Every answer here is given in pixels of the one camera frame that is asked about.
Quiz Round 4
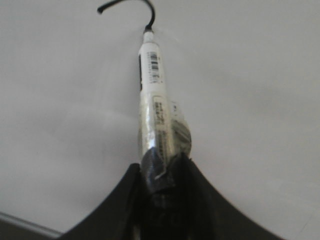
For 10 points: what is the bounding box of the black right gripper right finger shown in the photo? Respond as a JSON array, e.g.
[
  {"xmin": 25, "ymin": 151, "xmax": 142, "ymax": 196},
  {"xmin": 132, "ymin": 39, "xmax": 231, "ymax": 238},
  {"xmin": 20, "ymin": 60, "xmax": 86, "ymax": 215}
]
[{"xmin": 149, "ymin": 153, "xmax": 280, "ymax": 240}]

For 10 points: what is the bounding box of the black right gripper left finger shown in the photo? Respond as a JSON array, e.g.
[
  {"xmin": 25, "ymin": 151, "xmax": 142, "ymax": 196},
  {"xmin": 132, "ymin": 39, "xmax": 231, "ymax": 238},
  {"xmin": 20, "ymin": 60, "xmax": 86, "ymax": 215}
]
[{"xmin": 58, "ymin": 163, "xmax": 150, "ymax": 240}]

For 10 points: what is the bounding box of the white whiteboard marker black cap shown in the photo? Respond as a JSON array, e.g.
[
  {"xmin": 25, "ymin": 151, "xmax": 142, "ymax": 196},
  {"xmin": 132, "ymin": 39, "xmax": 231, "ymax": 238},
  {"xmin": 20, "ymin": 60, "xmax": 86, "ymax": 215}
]
[{"xmin": 138, "ymin": 29, "xmax": 192, "ymax": 195}]

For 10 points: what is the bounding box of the white whiteboard with aluminium frame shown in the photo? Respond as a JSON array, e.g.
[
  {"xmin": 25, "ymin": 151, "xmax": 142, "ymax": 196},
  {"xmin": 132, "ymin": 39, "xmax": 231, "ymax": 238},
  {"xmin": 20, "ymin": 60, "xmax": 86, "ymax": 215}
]
[{"xmin": 0, "ymin": 0, "xmax": 320, "ymax": 240}]

